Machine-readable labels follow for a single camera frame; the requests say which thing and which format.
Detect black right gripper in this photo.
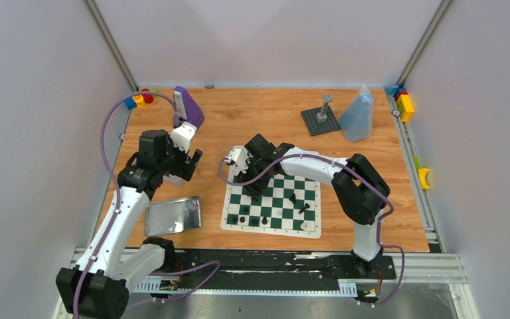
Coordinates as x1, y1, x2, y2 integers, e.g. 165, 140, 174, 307
236, 158, 272, 197

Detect silver tin lid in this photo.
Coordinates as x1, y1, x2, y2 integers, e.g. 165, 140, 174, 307
144, 196, 202, 237

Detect green white chess board mat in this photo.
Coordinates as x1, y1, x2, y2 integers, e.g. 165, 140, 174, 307
220, 174, 321, 239

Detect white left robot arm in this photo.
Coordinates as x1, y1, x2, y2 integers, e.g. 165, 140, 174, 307
56, 124, 203, 318

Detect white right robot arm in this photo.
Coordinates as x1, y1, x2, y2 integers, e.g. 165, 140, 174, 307
224, 134, 393, 278

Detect silver tin box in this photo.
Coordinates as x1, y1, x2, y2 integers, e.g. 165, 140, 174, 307
163, 171, 192, 187

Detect purple metronome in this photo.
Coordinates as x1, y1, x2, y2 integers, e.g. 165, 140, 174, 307
173, 86, 205, 129

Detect grey lego baseplate with tower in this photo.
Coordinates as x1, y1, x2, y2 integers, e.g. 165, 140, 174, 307
301, 94, 341, 137

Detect colourful toy block stack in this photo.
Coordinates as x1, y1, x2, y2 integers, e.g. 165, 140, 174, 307
124, 94, 156, 110

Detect blue plastic bag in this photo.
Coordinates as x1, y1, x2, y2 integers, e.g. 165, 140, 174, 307
338, 85, 375, 142

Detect yellow red blue duplo bricks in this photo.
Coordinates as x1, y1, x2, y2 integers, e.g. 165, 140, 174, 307
384, 86, 414, 122

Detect yellow curved block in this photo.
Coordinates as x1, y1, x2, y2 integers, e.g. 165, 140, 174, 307
417, 167, 431, 189

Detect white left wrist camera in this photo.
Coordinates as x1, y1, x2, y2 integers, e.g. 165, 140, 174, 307
170, 122, 197, 154

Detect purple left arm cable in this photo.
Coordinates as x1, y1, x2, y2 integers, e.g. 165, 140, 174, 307
72, 91, 181, 319

